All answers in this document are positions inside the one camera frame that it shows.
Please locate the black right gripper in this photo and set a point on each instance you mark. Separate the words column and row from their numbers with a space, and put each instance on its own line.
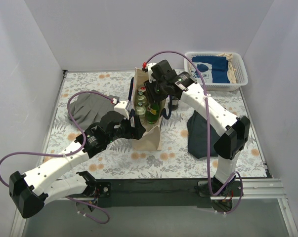
column 152, row 92

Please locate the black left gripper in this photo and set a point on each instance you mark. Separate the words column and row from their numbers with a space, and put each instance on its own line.
column 134, row 124

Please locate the dark cola bottle red cap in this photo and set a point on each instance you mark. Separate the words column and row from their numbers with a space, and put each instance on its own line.
column 173, row 103

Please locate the Pocari Sweat plastic bottle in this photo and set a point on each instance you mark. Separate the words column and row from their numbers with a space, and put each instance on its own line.
column 183, row 106

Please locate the green Perrier bottle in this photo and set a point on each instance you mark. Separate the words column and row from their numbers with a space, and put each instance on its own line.
column 152, row 113

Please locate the beige canvas tote bag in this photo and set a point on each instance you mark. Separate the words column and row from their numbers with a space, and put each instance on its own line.
column 152, row 138

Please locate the clear chang bottle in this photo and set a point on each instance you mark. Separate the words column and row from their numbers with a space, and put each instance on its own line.
column 141, row 98
column 140, row 110

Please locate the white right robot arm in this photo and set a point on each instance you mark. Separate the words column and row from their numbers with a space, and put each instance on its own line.
column 226, row 132

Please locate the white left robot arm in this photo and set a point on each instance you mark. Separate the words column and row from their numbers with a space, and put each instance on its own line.
column 34, row 189

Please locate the red tab drink can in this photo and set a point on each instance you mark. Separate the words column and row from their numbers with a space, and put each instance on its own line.
column 141, row 88

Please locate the grey folded cloth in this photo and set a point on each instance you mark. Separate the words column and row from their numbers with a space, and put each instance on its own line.
column 89, row 108

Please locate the blue printed cloth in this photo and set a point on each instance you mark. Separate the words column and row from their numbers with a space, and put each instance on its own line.
column 212, row 68

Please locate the dark folded shorts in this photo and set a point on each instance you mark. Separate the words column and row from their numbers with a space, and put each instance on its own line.
column 197, row 136

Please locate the floral table mat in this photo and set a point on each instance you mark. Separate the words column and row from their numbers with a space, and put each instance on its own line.
column 120, row 160

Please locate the beige cloth in basket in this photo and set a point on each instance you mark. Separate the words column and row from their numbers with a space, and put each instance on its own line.
column 231, row 70

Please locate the white plastic basket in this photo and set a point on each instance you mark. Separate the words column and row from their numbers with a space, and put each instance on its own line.
column 237, row 62

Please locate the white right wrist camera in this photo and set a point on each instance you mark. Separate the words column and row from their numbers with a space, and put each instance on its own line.
column 147, row 67

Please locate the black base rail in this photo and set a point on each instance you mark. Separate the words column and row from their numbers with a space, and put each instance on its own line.
column 154, row 192

